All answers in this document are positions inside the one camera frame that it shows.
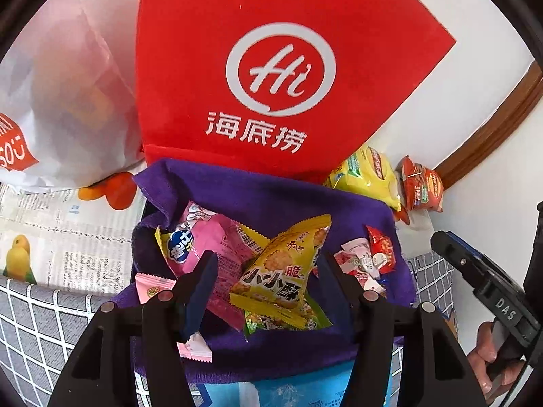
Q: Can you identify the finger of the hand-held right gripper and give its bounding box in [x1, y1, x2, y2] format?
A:
[430, 231, 534, 349]

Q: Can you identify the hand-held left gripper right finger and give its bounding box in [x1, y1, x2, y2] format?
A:
[317, 252, 488, 407]

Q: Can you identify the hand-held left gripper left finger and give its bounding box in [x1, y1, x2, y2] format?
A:
[48, 251, 219, 407]

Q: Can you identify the pink peach snack packet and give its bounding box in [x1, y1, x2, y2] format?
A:
[135, 273, 213, 364]

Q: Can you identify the yellow cracker snack packet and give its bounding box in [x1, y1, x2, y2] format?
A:
[229, 214, 332, 331]

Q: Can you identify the purple cloth lined box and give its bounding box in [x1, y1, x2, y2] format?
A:
[116, 158, 418, 386]

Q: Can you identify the person's right hand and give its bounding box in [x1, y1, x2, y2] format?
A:
[467, 321, 531, 405]

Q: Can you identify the white red candy packet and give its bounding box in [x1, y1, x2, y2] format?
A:
[333, 252, 387, 299]
[339, 239, 382, 280]

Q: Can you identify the pink snack packet blue logo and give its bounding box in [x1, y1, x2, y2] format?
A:
[155, 201, 272, 331]

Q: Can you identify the orange red snack packet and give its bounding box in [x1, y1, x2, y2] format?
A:
[394, 155, 445, 213]

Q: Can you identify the light blue tissue box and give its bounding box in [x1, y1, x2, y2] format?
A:
[197, 358, 393, 407]

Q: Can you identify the yellow green snack packet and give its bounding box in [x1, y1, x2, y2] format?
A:
[324, 145, 404, 213]

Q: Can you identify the brown wooden trim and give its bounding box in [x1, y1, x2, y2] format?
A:
[437, 61, 543, 187]

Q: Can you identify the bird printed paper sheet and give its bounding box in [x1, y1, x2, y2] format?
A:
[0, 172, 149, 297]

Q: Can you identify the grey checked blanket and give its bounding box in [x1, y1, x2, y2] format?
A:
[0, 250, 461, 407]

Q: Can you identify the red shopping bag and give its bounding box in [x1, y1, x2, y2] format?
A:
[136, 0, 458, 185]

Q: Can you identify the white shopping bag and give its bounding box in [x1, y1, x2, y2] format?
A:
[0, 0, 147, 191]

